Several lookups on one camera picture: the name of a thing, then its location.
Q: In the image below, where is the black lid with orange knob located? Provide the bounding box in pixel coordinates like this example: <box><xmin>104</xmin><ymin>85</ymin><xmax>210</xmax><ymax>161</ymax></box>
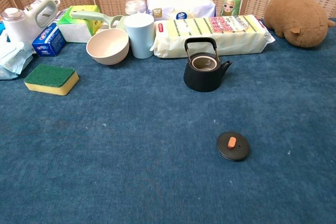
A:
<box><xmin>216</xmin><ymin>131</ymin><xmax>250</xmax><ymax>162</ymax></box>

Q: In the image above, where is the black cast iron teapot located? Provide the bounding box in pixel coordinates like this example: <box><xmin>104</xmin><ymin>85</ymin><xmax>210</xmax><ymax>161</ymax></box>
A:
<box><xmin>183</xmin><ymin>37</ymin><xmax>233</xmax><ymax>93</ymax></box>

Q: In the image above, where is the small white jar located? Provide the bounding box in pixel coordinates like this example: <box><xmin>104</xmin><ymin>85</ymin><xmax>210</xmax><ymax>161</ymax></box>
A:
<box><xmin>124</xmin><ymin>0</ymin><xmax>146</xmax><ymax>16</ymax></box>

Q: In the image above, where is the blue table cloth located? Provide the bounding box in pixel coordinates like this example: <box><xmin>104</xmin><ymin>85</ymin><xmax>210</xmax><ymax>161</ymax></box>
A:
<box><xmin>0</xmin><ymin>18</ymin><xmax>336</xmax><ymax>224</ymax></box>

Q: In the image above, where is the light blue cup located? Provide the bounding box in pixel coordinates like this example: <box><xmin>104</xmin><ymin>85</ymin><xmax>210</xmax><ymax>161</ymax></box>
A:
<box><xmin>123</xmin><ymin>13</ymin><xmax>155</xmax><ymax>59</ymax></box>

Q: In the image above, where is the pack of yellow sponges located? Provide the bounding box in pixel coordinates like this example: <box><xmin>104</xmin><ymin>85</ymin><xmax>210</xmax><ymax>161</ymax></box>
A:
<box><xmin>150</xmin><ymin>14</ymin><xmax>276</xmax><ymax>59</ymax></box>

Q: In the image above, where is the beige bowl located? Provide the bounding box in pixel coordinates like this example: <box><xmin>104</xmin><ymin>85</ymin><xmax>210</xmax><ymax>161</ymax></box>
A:
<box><xmin>86</xmin><ymin>28</ymin><xmax>130</xmax><ymax>66</ymax></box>

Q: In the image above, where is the white tissue pack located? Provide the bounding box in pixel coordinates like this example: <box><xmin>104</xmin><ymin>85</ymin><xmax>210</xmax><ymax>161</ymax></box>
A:
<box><xmin>146</xmin><ymin>0</ymin><xmax>217</xmax><ymax>22</ymax></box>

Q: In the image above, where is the green haired figurine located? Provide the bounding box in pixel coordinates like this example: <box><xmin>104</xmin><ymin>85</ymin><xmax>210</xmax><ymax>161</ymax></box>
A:
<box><xmin>219</xmin><ymin>0</ymin><xmax>242</xmax><ymax>17</ymax></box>

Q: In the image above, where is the green tissue box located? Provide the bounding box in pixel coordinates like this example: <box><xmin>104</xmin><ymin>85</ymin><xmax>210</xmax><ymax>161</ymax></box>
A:
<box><xmin>56</xmin><ymin>5</ymin><xmax>102</xmax><ymax>44</ymax></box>

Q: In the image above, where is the green and yellow sponge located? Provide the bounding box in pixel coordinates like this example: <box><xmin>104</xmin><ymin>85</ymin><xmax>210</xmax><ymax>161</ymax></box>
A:
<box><xmin>24</xmin><ymin>63</ymin><xmax>80</xmax><ymax>97</ymax></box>

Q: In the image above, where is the blue toothpaste box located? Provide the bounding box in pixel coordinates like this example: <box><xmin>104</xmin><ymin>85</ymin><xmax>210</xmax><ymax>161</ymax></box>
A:
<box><xmin>31</xmin><ymin>22</ymin><xmax>67</xmax><ymax>57</ymax></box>

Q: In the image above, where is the brown capybara plush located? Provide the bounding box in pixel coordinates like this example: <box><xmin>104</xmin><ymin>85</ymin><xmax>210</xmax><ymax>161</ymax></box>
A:
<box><xmin>264</xmin><ymin>0</ymin><xmax>336</xmax><ymax>49</ymax></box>

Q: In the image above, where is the white handheld appliance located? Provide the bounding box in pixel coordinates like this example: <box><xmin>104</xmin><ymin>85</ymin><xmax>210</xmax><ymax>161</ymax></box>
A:
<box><xmin>1</xmin><ymin>0</ymin><xmax>61</xmax><ymax>49</ymax></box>

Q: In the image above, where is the wet wipes pack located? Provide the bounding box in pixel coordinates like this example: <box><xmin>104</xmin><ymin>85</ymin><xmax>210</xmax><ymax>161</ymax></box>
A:
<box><xmin>0</xmin><ymin>40</ymin><xmax>34</xmax><ymax>80</ymax></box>

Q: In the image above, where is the pale green handled cup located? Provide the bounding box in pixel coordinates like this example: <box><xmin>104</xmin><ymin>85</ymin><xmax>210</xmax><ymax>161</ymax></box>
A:
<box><xmin>70</xmin><ymin>10</ymin><xmax>127</xmax><ymax>31</ymax></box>

